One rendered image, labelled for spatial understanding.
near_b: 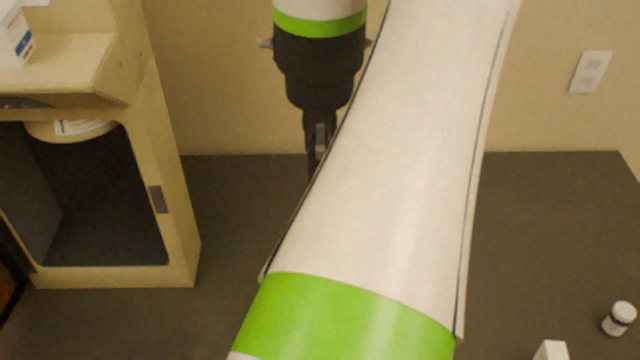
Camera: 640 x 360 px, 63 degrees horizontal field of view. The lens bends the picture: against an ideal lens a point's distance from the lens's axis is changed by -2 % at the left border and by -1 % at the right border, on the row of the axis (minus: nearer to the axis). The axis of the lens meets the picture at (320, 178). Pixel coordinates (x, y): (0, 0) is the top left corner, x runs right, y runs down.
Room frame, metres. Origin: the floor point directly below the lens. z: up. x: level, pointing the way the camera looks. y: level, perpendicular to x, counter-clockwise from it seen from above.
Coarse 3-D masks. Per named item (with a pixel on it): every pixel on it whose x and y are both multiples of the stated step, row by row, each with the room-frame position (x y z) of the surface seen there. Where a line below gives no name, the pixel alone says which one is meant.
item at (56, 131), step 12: (24, 120) 0.65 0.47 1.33; (36, 120) 0.63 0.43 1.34; (48, 120) 0.62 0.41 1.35; (60, 120) 0.62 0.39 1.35; (72, 120) 0.62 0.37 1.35; (84, 120) 0.63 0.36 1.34; (96, 120) 0.64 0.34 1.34; (108, 120) 0.64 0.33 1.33; (36, 132) 0.62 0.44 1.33; (48, 132) 0.62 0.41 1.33; (60, 132) 0.61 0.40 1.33; (72, 132) 0.62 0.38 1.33; (84, 132) 0.62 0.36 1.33; (96, 132) 0.63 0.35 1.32
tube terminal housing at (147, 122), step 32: (64, 0) 0.60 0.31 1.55; (96, 0) 0.60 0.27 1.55; (128, 0) 0.66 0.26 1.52; (32, 32) 0.60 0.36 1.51; (64, 32) 0.60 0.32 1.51; (96, 32) 0.60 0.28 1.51; (128, 32) 0.63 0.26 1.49; (128, 64) 0.60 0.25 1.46; (160, 96) 0.69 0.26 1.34; (128, 128) 0.60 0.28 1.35; (160, 128) 0.65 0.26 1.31; (160, 160) 0.62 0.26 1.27; (160, 224) 0.60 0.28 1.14; (192, 224) 0.68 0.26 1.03; (192, 256) 0.64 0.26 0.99; (64, 288) 0.59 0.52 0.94
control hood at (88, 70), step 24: (48, 48) 0.56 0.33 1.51; (72, 48) 0.56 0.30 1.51; (96, 48) 0.56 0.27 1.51; (120, 48) 0.59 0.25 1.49; (0, 72) 0.51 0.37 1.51; (24, 72) 0.51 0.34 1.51; (48, 72) 0.51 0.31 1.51; (72, 72) 0.51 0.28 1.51; (96, 72) 0.51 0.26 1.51; (120, 72) 0.57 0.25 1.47; (0, 96) 0.50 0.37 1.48; (24, 96) 0.50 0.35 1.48; (48, 96) 0.50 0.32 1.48; (72, 96) 0.50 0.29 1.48; (96, 96) 0.51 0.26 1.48; (120, 96) 0.55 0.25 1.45
